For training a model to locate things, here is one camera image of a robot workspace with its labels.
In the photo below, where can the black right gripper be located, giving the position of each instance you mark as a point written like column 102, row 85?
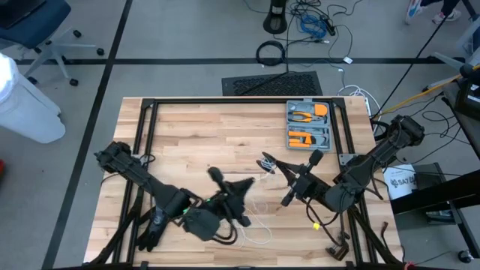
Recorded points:
column 303, row 179

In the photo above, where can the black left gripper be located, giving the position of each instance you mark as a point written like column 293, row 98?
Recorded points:
column 225, row 204

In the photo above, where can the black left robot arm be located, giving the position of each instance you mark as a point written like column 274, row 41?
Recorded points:
column 157, row 191

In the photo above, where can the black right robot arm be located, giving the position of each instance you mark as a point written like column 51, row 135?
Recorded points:
column 375, row 157

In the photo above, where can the grey plastic tool case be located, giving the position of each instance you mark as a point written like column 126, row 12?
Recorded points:
column 309, row 125

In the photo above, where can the grey metal mounting plate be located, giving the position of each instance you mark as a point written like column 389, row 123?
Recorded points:
column 347, row 158

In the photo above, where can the orange tape measure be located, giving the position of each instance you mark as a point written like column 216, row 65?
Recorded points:
column 321, row 110

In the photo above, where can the black floor mat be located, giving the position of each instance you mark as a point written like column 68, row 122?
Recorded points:
column 273, row 84

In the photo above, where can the black C-clamp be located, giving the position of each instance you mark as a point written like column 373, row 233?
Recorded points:
column 337, row 252

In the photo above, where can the black glove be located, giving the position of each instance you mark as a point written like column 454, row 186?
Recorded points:
column 152, row 232

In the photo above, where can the white printed paper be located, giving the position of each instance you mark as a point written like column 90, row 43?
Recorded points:
column 401, row 182

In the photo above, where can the white power adapter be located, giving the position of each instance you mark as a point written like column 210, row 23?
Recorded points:
column 347, row 60

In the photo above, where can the dark grey box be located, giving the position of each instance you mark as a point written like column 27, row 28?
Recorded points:
column 431, row 174

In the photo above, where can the black power strip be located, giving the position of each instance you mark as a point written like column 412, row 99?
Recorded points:
column 329, row 26

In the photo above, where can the black cylindrical stand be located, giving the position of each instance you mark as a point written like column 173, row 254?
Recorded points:
column 275, row 20

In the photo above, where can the grey office chair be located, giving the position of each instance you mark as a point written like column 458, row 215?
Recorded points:
column 448, row 58

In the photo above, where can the person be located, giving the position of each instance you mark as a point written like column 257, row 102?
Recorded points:
column 414, row 9

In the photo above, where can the white cylindrical container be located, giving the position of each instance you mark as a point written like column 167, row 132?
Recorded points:
column 26, row 112

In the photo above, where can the blue office chair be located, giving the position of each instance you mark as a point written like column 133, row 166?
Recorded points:
column 30, row 18

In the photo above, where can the black operator station frame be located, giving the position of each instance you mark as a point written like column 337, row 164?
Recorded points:
column 431, row 195

